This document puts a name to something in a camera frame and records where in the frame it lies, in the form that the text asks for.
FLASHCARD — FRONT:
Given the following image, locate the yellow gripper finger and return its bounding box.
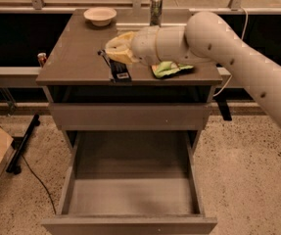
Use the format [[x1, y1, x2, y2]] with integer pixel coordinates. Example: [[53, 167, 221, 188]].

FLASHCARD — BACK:
[[106, 49, 138, 65], [106, 31, 135, 49]]

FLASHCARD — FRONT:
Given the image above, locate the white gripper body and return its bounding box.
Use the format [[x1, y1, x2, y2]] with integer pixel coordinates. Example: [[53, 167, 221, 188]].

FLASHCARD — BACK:
[[131, 26, 161, 66]]

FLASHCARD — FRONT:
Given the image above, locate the dark blue rxbar wrapper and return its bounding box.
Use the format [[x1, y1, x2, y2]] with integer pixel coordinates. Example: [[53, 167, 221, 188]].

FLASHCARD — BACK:
[[98, 50, 132, 82]]

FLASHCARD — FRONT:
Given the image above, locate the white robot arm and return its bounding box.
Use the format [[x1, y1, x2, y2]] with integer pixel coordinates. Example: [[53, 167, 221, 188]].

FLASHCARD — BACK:
[[105, 12, 281, 127]]

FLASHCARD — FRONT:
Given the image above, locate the grey drawer cabinet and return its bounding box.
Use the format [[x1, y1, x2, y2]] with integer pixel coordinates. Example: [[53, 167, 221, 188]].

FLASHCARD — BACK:
[[35, 8, 223, 153]]

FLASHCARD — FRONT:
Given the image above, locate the closed grey top drawer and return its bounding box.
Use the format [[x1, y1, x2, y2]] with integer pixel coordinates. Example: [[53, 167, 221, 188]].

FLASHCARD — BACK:
[[49, 103, 210, 130]]

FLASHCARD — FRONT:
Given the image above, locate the open grey middle drawer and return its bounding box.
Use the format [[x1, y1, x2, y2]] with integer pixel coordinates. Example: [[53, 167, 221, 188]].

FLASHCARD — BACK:
[[42, 131, 217, 235]]

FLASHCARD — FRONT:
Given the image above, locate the green snack chip bag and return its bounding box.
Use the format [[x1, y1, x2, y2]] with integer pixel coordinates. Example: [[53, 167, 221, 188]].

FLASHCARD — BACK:
[[151, 61, 193, 78]]

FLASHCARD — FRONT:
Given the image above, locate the white paper bowl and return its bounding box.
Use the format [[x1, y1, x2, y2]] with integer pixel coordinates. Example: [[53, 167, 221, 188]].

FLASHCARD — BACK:
[[83, 7, 117, 26]]

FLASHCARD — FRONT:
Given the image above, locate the dark tall drink can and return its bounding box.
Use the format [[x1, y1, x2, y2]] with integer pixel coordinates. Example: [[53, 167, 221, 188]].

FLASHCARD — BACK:
[[150, 0, 163, 25]]

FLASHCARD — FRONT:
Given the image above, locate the small red soda can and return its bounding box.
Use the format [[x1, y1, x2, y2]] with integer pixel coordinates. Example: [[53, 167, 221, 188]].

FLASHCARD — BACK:
[[37, 53, 47, 68]]

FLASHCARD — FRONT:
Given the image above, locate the black stand leg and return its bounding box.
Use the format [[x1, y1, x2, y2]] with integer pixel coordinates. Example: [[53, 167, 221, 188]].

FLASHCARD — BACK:
[[6, 115, 40, 174]]

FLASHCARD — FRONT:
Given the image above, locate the white cable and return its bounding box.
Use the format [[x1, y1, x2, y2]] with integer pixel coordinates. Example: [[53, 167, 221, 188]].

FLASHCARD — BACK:
[[212, 7, 249, 98]]

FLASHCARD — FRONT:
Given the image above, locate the black floor cable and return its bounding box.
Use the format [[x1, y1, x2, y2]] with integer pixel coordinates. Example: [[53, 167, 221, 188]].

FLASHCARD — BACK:
[[0, 109, 57, 215]]

